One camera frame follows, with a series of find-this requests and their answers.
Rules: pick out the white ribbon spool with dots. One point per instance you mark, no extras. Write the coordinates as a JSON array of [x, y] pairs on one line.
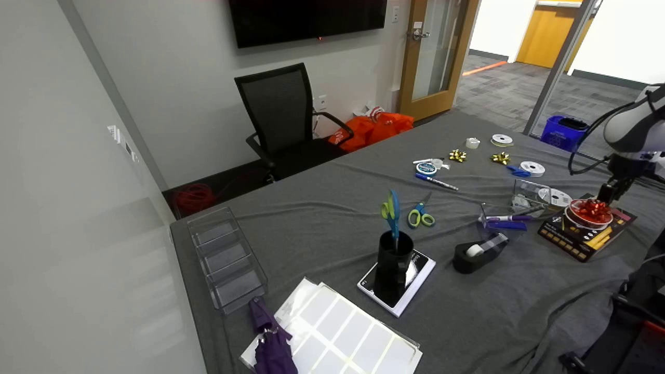
[[555, 196]]

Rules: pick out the grey metal post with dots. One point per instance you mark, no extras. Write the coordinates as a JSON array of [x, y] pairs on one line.
[[562, 63]]

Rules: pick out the black mesh office chair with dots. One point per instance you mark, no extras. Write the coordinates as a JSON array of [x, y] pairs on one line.
[[281, 107]]

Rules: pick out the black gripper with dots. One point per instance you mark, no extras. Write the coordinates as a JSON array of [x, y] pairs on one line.
[[624, 169]]

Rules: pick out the red gift bow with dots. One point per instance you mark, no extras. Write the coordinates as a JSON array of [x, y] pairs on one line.
[[589, 212]]

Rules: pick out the white wall outlet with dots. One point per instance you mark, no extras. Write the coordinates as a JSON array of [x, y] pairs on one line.
[[120, 137]]

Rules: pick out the clear plastic tray organizer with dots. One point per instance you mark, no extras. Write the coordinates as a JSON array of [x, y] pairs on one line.
[[225, 259]]

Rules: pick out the black gift box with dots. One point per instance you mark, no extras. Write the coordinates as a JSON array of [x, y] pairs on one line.
[[565, 239]]

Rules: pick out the blue recycling bin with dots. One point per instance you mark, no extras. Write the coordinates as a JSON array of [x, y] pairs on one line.
[[565, 131]]

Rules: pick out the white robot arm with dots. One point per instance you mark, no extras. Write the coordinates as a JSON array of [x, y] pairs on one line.
[[641, 124]]

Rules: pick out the black and red cart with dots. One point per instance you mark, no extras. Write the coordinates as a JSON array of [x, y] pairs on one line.
[[637, 333]]

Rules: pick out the red object on floor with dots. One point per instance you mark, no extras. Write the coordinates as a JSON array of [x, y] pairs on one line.
[[193, 199]]

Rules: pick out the purple marker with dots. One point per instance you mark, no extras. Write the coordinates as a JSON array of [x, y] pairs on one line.
[[506, 222]]

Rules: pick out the black pen cup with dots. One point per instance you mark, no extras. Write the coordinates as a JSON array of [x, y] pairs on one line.
[[394, 270]]

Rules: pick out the flat white tape roll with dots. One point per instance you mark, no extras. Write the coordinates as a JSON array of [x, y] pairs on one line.
[[501, 140]]

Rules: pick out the white flat box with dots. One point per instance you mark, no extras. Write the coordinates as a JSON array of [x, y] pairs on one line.
[[418, 273]]

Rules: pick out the orange bag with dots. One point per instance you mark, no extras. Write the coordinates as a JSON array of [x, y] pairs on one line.
[[376, 127]]

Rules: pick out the wooden door with glass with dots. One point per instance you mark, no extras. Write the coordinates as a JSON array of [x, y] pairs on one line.
[[409, 63]]

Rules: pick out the black wall television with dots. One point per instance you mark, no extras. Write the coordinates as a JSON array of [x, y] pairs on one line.
[[305, 18]]

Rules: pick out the black tape dispenser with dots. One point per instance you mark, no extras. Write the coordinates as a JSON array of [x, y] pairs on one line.
[[471, 257]]

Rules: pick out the blue and green scissors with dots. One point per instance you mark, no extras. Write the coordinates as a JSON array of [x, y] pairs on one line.
[[394, 215]]

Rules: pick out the silver marker with blue cap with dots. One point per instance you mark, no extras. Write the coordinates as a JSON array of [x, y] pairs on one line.
[[438, 181]]

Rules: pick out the small white cup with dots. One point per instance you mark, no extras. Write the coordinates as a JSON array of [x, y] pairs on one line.
[[473, 142]]

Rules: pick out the gold gift bow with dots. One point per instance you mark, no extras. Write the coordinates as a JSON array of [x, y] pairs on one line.
[[458, 154], [501, 158]]

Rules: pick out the purple cloth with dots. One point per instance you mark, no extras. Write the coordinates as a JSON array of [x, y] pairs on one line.
[[271, 345]]

